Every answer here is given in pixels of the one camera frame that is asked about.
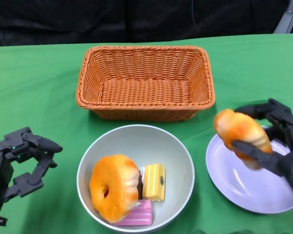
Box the chocolate brown cake slice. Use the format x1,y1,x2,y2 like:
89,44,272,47
137,168,146,199

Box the yellow cake slice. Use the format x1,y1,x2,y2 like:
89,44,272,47
143,164,167,202

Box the grey metal frame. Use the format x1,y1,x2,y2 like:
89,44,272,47
272,0,293,35

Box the black backdrop curtain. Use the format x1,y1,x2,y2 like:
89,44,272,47
0,0,293,47

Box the green tablecloth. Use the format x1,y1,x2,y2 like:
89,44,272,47
0,33,293,234

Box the pink cake with cherry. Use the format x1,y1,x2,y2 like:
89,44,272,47
113,199,154,226

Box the orange bread roll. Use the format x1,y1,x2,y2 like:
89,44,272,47
214,109,273,171

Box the orange wicker basket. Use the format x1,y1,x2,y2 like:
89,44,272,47
75,45,215,122

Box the lavender round plate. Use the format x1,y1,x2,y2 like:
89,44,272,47
206,125,293,215

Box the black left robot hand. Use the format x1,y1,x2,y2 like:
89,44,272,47
0,126,63,213

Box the pale green bowl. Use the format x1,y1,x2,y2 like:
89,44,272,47
76,124,195,233

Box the orange ring-shaped bread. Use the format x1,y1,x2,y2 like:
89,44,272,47
88,154,140,224

